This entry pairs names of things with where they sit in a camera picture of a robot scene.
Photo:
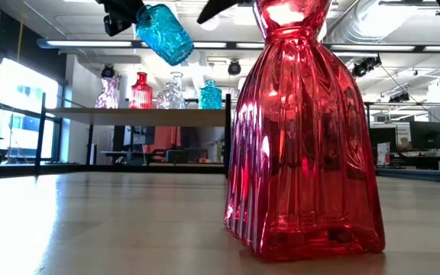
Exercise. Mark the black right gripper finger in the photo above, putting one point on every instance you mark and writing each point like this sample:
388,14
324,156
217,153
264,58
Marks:
216,7

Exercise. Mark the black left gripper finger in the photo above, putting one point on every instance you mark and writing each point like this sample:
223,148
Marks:
132,8

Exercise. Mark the teal round glass vase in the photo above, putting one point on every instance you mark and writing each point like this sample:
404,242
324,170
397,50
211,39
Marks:
164,34

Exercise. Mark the red ribbed glass bottle vase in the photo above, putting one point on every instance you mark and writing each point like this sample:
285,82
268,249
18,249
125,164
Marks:
141,95

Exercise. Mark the pink twisted glass vase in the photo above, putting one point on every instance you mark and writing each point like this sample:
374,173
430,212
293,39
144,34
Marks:
107,97

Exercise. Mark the teal cylindrical glass vase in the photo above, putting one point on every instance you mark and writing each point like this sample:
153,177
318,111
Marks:
210,97

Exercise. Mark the clear twisted glass vase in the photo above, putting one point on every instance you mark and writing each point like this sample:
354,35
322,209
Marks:
180,91

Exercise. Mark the red square fluted glass vase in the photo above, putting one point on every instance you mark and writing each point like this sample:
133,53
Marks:
304,153

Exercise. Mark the long ceiling light strip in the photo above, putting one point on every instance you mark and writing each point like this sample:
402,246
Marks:
90,44

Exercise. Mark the dark display screen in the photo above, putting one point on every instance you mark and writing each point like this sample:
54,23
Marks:
140,134

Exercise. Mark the large window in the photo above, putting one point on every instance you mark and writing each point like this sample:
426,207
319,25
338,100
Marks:
21,99

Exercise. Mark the orange partition panel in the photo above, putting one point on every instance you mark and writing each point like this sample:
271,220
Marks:
162,137

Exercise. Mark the black ceiling spotlight cluster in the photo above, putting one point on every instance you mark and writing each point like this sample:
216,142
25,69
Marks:
359,70

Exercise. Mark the black computer monitor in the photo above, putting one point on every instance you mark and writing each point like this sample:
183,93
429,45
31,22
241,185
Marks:
380,135
426,135

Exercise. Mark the white standing sign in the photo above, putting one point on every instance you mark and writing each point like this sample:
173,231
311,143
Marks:
383,154

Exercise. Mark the dark office desk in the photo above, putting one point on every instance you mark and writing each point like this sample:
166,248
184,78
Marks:
418,160

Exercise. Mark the wooden shelf black metal frame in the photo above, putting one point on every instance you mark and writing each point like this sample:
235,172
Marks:
147,117

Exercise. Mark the silver air duct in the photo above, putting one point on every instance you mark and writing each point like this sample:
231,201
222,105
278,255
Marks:
376,19

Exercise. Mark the black aluminium frame rail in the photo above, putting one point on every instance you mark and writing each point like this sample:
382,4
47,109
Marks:
418,175
166,169
13,170

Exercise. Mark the black workstation frame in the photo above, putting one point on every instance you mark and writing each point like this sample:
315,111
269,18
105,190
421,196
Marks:
368,114

